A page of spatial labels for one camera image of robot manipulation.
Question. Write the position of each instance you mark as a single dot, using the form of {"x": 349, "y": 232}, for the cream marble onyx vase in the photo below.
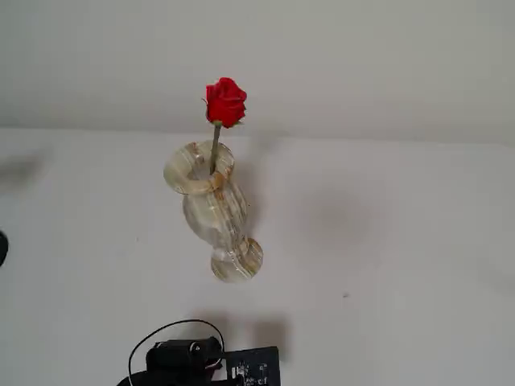
{"x": 217, "y": 225}

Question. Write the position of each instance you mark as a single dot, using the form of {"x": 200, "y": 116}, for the dark round object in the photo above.
{"x": 2, "y": 249}

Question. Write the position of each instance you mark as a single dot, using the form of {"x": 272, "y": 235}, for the red rose with green stem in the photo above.
{"x": 225, "y": 102}

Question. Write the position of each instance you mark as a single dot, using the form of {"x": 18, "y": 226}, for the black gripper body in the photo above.
{"x": 182, "y": 353}

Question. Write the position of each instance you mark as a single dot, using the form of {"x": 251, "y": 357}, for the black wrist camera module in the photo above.
{"x": 253, "y": 366}

